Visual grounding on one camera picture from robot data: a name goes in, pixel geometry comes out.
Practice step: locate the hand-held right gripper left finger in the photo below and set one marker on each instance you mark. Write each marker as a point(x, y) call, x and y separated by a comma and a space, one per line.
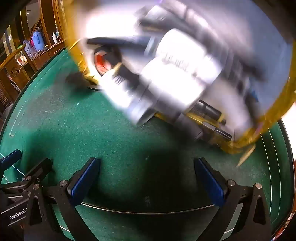
point(84, 180)

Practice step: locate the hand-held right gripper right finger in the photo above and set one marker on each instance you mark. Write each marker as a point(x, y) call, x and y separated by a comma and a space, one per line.
point(209, 183)

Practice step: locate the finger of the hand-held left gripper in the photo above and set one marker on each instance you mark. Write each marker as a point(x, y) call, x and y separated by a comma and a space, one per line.
point(10, 158)
point(39, 170)

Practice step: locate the black pen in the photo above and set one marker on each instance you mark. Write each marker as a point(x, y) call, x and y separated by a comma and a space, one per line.
point(115, 41)

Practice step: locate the wooden chair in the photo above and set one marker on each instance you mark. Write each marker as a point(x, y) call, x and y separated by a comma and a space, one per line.
point(13, 71)

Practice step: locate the blue water jug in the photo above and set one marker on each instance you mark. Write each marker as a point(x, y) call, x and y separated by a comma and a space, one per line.
point(37, 41)

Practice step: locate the white bottle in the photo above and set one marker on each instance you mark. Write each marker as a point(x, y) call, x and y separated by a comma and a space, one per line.
point(54, 38)

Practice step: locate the black tape roll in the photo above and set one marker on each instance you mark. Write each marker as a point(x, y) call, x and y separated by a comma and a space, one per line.
point(97, 52)

